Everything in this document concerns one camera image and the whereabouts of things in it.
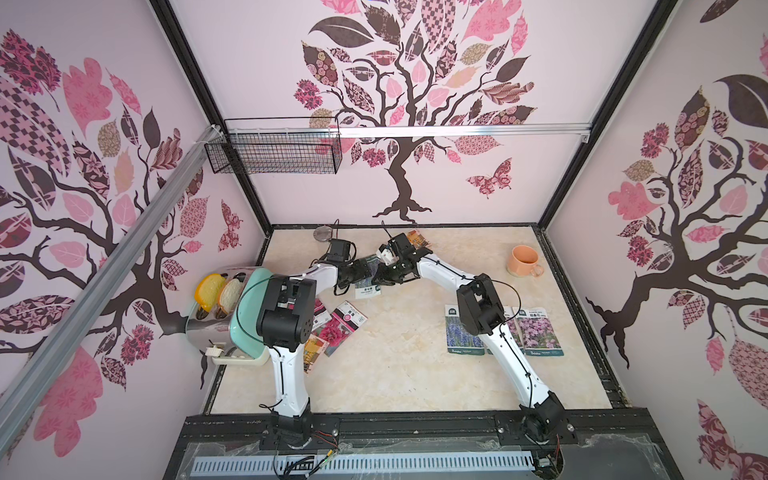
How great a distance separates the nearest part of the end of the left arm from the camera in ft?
2.79

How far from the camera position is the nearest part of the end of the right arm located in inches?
33.3

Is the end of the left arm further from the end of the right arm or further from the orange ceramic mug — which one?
the orange ceramic mug

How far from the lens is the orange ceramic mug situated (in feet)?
3.32

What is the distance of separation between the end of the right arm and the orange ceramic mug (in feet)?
1.19
